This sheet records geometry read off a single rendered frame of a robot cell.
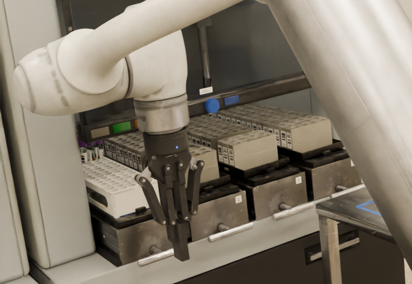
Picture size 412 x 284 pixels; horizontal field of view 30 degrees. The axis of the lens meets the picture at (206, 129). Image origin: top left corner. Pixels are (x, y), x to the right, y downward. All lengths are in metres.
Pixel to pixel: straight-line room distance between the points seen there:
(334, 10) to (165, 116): 0.65
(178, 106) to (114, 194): 0.28
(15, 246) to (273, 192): 0.53
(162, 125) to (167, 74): 0.09
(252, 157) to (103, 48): 0.65
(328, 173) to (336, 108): 1.05
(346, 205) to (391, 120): 0.78
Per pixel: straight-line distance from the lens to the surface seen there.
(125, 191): 1.47
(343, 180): 1.72
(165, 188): 1.32
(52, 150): 1.45
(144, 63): 1.21
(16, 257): 1.48
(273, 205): 1.61
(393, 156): 0.62
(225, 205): 1.54
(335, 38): 0.64
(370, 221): 1.32
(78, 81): 1.13
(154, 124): 1.26
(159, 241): 1.49
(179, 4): 1.02
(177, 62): 1.25
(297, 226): 1.66
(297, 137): 1.71
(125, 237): 1.45
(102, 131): 1.45
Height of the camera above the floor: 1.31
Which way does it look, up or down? 14 degrees down
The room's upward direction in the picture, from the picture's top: 7 degrees counter-clockwise
